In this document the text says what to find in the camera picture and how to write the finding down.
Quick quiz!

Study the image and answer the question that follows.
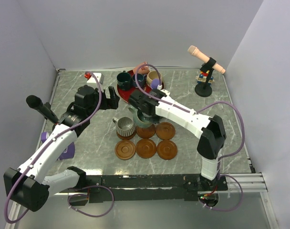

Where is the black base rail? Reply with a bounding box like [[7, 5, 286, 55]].
[[62, 174, 228, 203]]

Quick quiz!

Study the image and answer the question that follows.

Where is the wooden coaster one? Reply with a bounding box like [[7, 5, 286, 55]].
[[116, 131, 136, 140]]

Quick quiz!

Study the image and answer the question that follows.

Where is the black microphone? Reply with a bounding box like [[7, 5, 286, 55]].
[[26, 95, 59, 124]]

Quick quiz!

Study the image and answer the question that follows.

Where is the colourful toy car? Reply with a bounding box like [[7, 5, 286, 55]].
[[196, 71, 214, 84]]

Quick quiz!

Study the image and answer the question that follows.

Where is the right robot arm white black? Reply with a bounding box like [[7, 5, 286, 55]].
[[128, 89, 227, 190]]

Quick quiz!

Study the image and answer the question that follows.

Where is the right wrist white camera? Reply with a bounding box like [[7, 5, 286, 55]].
[[157, 85, 170, 96]]

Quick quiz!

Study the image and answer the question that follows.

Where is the wooden coaster two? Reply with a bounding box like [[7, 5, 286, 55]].
[[114, 140, 136, 160]]

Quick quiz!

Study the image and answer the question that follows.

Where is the wooden coaster six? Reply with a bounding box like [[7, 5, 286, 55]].
[[136, 138, 156, 159]]

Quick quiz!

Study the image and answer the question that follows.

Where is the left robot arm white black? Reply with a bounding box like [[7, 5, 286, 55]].
[[3, 85, 119, 212]]

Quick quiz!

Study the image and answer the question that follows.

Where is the beige ceramic mug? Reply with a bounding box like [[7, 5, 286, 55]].
[[146, 71, 163, 88]]

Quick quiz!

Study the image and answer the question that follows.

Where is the wooden coaster four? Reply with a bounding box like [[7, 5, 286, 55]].
[[155, 122, 176, 140]]

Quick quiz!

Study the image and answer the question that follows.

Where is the wooden coaster three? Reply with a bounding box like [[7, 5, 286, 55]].
[[136, 125, 155, 138]]

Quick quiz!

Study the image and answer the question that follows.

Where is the wrist white camera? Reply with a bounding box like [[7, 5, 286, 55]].
[[157, 85, 170, 96], [84, 73, 104, 84]]

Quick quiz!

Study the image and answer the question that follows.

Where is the pink toy microphone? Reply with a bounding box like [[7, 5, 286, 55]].
[[187, 45, 226, 74]]

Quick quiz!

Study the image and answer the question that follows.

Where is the red round tray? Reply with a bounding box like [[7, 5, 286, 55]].
[[117, 70, 152, 102]]

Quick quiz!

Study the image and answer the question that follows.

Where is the aluminium rail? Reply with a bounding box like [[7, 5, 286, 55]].
[[226, 173, 268, 193]]

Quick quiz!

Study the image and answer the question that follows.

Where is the pink floral cup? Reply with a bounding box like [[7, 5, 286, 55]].
[[133, 62, 150, 75]]

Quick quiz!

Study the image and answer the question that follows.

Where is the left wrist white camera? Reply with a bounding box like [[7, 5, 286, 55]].
[[84, 73, 104, 84]]

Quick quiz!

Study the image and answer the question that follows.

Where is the wooden coaster five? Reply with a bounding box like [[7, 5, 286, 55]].
[[157, 140, 177, 160]]

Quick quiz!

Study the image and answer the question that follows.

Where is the dark blue small cup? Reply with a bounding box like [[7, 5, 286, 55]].
[[132, 73, 145, 88]]

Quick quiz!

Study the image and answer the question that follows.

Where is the dark green mug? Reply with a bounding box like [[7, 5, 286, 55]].
[[116, 71, 132, 91]]

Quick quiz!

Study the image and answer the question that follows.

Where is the black stand of pink microphone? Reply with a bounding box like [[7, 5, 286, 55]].
[[195, 57, 216, 97]]

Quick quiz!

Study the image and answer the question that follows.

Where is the purple box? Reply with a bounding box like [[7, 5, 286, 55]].
[[41, 132, 75, 160]]

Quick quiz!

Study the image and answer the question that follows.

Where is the purple toy microphone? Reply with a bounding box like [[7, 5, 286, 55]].
[[150, 79, 162, 90]]

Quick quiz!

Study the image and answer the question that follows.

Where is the grey striped mug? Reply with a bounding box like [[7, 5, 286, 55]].
[[112, 117, 135, 137]]

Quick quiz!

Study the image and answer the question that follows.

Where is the teal glazed mug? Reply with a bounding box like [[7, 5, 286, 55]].
[[128, 106, 153, 128]]

